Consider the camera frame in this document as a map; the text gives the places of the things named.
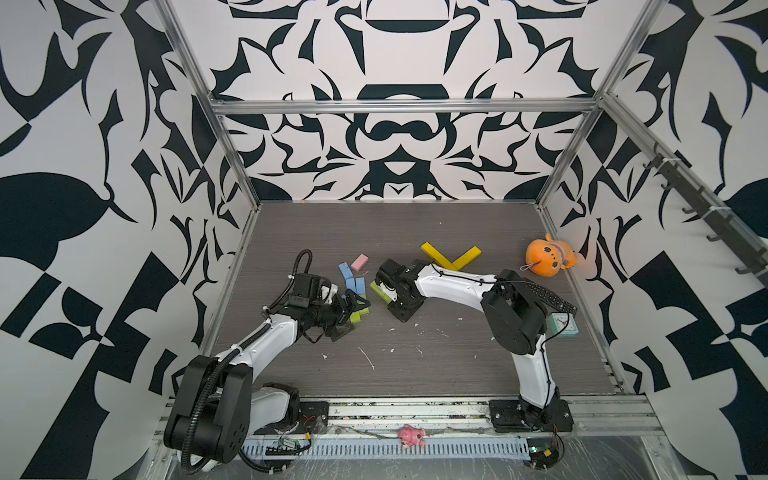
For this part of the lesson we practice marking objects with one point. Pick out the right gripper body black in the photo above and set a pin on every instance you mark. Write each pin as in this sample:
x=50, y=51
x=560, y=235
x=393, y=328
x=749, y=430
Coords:
x=398, y=307

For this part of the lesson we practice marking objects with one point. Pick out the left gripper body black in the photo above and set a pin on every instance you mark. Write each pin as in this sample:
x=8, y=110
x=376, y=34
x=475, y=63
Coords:
x=328, y=316

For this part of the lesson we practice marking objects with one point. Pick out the yellow block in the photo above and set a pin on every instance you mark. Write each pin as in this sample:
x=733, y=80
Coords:
x=467, y=258
x=437, y=257

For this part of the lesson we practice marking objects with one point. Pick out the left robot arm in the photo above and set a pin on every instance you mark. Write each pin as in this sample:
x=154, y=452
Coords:
x=216, y=406

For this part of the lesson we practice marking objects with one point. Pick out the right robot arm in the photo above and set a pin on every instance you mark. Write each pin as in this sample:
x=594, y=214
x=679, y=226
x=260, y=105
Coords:
x=516, y=310

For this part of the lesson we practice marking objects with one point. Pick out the light blue block lower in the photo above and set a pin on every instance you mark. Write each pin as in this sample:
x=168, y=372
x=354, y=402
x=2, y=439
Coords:
x=357, y=285

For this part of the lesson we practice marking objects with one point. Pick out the light blue block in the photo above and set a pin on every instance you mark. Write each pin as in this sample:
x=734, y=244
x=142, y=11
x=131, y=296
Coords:
x=357, y=285
x=345, y=270

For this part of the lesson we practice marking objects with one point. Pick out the light blue block top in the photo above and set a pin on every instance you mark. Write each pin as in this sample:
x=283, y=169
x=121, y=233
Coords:
x=345, y=270

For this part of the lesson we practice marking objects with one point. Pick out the pink block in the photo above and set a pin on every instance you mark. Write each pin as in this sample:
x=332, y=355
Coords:
x=359, y=263

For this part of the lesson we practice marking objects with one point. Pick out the orange plush toy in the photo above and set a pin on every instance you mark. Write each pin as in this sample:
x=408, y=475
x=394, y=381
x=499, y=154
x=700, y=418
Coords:
x=547, y=257

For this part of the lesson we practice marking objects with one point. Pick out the pink pig toy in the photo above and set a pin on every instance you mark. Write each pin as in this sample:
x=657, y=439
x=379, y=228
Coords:
x=412, y=437

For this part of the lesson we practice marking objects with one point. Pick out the black remote control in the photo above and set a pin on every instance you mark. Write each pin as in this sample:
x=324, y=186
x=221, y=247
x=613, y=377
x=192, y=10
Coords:
x=551, y=299

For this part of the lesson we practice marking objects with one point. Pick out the teal square clock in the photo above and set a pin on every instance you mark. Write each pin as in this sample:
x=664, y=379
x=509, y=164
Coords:
x=563, y=324

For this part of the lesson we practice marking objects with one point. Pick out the circuit board right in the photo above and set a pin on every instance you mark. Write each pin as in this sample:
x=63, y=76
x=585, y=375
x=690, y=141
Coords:
x=543, y=455

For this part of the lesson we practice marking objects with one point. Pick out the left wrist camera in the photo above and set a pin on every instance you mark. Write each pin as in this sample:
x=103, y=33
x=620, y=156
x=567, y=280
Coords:
x=326, y=292

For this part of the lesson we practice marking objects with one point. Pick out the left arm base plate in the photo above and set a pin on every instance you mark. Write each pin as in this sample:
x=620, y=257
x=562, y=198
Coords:
x=309, y=417

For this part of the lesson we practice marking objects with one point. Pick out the white cable duct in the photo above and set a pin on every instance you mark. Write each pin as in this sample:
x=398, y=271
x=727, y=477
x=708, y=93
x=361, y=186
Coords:
x=326, y=449

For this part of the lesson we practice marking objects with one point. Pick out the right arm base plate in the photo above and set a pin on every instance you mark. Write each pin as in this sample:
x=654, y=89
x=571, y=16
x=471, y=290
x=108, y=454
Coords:
x=513, y=416

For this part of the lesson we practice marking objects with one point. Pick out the black hook rail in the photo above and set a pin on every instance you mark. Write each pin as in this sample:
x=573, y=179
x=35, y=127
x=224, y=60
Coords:
x=701, y=202

